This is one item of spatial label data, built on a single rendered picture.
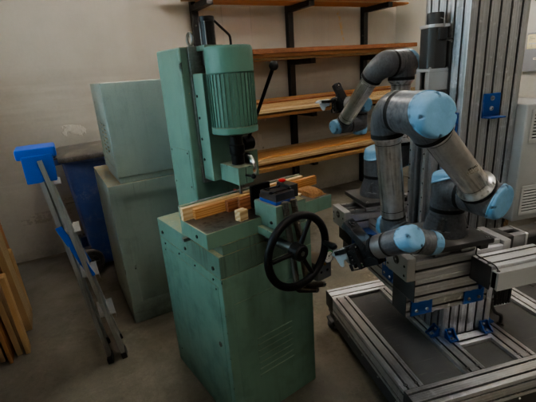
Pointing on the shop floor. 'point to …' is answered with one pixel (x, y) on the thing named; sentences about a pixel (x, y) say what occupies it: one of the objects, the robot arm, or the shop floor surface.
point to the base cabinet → (242, 329)
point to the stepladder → (49, 180)
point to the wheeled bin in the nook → (87, 196)
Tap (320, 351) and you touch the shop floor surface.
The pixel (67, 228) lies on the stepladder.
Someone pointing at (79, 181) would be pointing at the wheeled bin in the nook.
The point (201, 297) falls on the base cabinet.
